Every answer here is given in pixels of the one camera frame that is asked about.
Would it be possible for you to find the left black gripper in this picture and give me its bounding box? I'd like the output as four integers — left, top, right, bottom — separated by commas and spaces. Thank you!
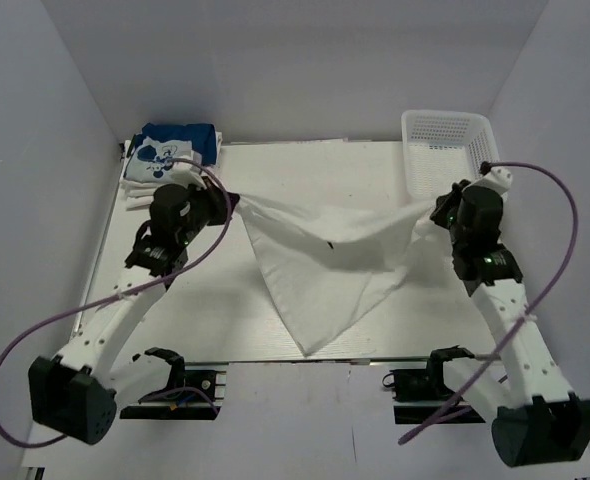
177, 176, 239, 247

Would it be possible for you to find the blue white t shirt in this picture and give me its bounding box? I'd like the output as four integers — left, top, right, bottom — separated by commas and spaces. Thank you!
123, 123, 222, 183

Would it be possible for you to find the white t shirt robot print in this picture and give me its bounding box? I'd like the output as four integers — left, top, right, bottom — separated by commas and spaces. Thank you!
236, 195, 432, 356

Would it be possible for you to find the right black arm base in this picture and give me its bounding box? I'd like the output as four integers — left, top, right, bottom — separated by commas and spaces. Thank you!
382, 345, 475, 425

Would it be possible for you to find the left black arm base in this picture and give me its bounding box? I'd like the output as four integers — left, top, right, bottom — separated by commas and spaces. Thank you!
111, 347, 226, 421

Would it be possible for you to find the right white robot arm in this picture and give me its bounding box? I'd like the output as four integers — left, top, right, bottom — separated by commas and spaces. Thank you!
430, 180, 590, 467

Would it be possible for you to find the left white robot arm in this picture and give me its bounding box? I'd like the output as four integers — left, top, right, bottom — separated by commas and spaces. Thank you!
28, 183, 239, 445

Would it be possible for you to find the folded white t shirt stack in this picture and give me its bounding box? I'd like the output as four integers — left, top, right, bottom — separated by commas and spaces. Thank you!
120, 152, 220, 209

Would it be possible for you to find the white plastic basket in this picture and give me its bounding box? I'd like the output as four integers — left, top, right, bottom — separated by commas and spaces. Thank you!
401, 110, 500, 202

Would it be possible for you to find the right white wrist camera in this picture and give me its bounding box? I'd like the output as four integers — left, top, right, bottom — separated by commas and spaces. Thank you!
479, 167, 513, 195

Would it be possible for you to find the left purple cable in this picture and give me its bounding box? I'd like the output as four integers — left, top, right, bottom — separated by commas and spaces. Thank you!
0, 158, 234, 449

